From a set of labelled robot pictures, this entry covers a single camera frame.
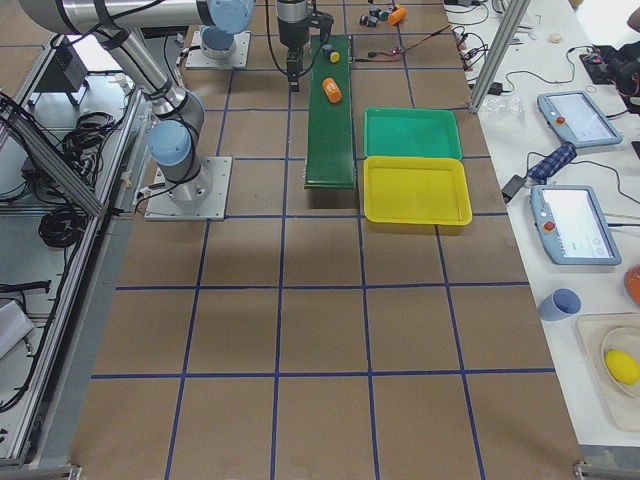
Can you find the green conveyor belt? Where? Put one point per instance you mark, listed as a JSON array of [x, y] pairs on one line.
[[330, 162]]

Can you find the teach pendant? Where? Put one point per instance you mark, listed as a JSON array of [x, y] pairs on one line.
[[571, 225], [575, 118]]

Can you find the yellow plastic tray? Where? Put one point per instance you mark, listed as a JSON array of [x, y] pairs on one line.
[[416, 191]]

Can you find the green plastic tray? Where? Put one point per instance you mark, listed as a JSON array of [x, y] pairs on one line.
[[411, 133]]

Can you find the aluminium frame post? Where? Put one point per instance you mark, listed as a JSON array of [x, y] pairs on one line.
[[498, 48]]

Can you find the black power adapter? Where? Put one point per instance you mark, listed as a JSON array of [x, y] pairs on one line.
[[512, 188]]

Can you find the beige tray with bowl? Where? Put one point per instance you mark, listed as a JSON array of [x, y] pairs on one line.
[[611, 345]]

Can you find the folded blue checkered umbrella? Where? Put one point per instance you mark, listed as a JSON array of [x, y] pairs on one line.
[[552, 164]]

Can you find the yellow mushroom push button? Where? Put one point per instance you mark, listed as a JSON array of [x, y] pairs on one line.
[[330, 53]]

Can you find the orange bottle with white numbers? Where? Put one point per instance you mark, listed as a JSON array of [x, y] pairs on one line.
[[332, 90]]

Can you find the teach pendant far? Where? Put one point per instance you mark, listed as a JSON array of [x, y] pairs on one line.
[[575, 118]]

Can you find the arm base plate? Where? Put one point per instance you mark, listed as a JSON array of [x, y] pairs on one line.
[[206, 54], [203, 198]]

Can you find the plain orange bottle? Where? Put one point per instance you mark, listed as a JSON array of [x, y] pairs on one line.
[[398, 15]]

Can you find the teach pendant near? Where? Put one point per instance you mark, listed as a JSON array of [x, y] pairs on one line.
[[571, 225]]

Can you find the blue plastic cup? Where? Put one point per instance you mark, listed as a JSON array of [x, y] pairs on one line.
[[560, 304]]

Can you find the yellow lemon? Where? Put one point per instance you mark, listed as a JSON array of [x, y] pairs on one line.
[[622, 367]]

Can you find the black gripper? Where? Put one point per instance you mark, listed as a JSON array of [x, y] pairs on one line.
[[291, 34]]

